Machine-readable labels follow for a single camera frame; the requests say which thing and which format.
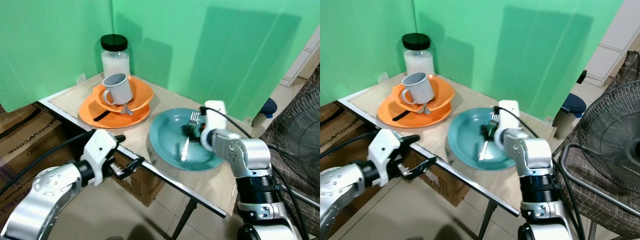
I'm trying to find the small brown cardboard box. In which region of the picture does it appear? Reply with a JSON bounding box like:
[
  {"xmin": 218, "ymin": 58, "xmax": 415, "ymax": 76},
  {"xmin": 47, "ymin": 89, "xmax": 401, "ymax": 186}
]
[
  {"xmin": 409, "ymin": 149, "xmax": 470, "ymax": 208},
  {"xmin": 111, "ymin": 149, "xmax": 167, "ymax": 208}
]

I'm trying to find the grey mug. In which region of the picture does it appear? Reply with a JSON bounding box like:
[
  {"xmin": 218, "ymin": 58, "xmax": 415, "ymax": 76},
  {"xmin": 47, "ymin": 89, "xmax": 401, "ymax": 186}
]
[
  {"xmin": 400, "ymin": 72, "xmax": 434, "ymax": 105},
  {"xmin": 102, "ymin": 73, "xmax": 134, "ymax": 106}
]

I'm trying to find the large printed cardboard box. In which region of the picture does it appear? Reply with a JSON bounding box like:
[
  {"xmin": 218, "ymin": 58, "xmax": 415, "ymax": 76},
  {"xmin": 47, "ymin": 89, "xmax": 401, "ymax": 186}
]
[
  {"xmin": 0, "ymin": 102, "xmax": 76, "ymax": 213},
  {"xmin": 320, "ymin": 102, "xmax": 373, "ymax": 173}
]

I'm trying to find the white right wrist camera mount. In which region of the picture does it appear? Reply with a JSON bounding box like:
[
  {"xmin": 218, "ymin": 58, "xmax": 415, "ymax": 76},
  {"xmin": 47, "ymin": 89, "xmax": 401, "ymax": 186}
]
[
  {"xmin": 497, "ymin": 100, "xmax": 521, "ymax": 135},
  {"xmin": 202, "ymin": 100, "xmax": 229, "ymax": 135}
]

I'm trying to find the teal plate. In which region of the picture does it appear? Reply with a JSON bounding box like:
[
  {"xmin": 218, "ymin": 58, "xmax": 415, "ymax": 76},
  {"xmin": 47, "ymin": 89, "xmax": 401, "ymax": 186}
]
[
  {"xmin": 446, "ymin": 107, "xmax": 519, "ymax": 171},
  {"xmin": 148, "ymin": 107, "xmax": 227, "ymax": 172}
]

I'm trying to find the black-handled knife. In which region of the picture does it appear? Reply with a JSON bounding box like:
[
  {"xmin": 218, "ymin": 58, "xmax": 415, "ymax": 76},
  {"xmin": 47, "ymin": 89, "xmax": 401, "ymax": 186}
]
[
  {"xmin": 94, "ymin": 110, "xmax": 119, "ymax": 123},
  {"xmin": 392, "ymin": 110, "xmax": 417, "ymax": 123}
]

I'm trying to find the orange bowl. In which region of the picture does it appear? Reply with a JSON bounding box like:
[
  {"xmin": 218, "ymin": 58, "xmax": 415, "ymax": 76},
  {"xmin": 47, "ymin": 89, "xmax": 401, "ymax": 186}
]
[
  {"xmin": 391, "ymin": 74, "xmax": 456, "ymax": 114},
  {"xmin": 92, "ymin": 75, "xmax": 155, "ymax": 115}
]

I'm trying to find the black wire fan guard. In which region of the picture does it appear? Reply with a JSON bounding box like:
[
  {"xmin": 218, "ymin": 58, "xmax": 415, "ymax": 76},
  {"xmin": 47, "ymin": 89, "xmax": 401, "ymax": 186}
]
[
  {"xmin": 559, "ymin": 80, "xmax": 640, "ymax": 197},
  {"xmin": 270, "ymin": 70, "xmax": 321, "ymax": 156}
]

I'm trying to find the silver fork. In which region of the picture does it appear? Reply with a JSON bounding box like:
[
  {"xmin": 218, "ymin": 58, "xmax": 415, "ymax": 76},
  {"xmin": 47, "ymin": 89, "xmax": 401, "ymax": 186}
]
[
  {"xmin": 179, "ymin": 111, "xmax": 201, "ymax": 162},
  {"xmin": 477, "ymin": 112, "xmax": 501, "ymax": 162}
]

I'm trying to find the orange plate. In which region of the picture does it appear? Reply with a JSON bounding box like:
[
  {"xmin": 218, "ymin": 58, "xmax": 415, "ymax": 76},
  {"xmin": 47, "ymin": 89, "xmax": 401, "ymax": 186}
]
[
  {"xmin": 376, "ymin": 94, "xmax": 449, "ymax": 129},
  {"xmin": 78, "ymin": 93, "xmax": 151, "ymax": 130}
]

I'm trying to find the narrow green backdrop panel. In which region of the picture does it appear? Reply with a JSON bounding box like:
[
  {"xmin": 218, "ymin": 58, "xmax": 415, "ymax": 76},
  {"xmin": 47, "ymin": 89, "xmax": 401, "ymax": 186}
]
[
  {"xmin": 0, "ymin": 0, "xmax": 114, "ymax": 114},
  {"xmin": 320, "ymin": 0, "xmax": 416, "ymax": 107}
]

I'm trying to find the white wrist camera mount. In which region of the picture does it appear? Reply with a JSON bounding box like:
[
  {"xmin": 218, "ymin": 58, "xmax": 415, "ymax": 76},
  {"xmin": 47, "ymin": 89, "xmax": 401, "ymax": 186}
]
[
  {"xmin": 202, "ymin": 100, "xmax": 229, "ymax": 135},
  {"xmin": 80, "ymin": 128, "xmax": 119, "ymax": 187},
  {"xmin": 497, "ymin": 100, "xmax": 521, "ymax": 135},
  {"xmin": 367, "ymin": 128, "xmax": 407, "ymax": 187}
]

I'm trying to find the wide green backdrop panel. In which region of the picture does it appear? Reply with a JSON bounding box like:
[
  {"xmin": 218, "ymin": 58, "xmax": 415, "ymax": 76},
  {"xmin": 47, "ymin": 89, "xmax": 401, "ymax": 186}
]
[
  {"xmin": 111, "ymin": 0, "xmax": 321, "ymax": 122},
  {"xmin": 413, "ymin": 0, "xmax": 624, "ymax": 122}
]

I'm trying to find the white cabinet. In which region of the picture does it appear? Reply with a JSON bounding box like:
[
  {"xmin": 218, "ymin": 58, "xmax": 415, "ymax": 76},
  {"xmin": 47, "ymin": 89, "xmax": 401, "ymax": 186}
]
[{"xmin": 582, "ymin": 0, "xmax": 640, "ymax": 89}]

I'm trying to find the black table leg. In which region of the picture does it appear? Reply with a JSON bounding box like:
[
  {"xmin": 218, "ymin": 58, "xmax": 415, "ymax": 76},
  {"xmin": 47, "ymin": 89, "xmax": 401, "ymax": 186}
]
[
  {"xmin": 477, "ymin": 199, "xmax": 499, "ymax": 240},
  {"xmin": 169, "ymin": 197, "xmax": 199, "ymax": 240}
]

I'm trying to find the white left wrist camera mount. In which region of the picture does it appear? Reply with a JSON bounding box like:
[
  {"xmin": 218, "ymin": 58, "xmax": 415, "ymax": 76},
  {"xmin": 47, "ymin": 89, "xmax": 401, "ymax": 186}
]
[
  {"xmin": 80, "ymin": 128, "xmax": 119, "ymax": 187},
  {"xmin": 367, "ymin": 128, "xmax": 407, "ymax": 187}
]

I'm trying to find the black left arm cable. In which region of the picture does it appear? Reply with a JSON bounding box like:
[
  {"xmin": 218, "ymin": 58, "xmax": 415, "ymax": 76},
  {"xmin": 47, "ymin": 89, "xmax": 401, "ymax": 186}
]
[
  {"xmin": 0, "ymin": 131, "xmax": 94, "ymax": 197},
  {"xmin": 320, "ymin": 131, "xmax": 381, "ymax": 160}
]

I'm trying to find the glass jar with black lid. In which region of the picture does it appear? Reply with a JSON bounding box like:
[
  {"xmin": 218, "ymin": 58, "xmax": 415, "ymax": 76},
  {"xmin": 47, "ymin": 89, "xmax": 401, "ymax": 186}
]
[
  {"xmin": 100, "ymin": 34, "xmax": 131, "ymax": 79},
  {"xmin": 403, "ymin": 33, "xmax": 435, "ymax": 77}
]

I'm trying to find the blue round container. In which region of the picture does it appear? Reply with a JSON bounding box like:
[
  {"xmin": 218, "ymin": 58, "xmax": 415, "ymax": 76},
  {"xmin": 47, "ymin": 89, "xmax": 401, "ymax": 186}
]
[
  {"xmin": 259, "ymin": 97, "xmax": 278, "ymax": 120},
  {"xmin": 560, "ymin": 93, "xmax": 587, "ymax": 119}
]

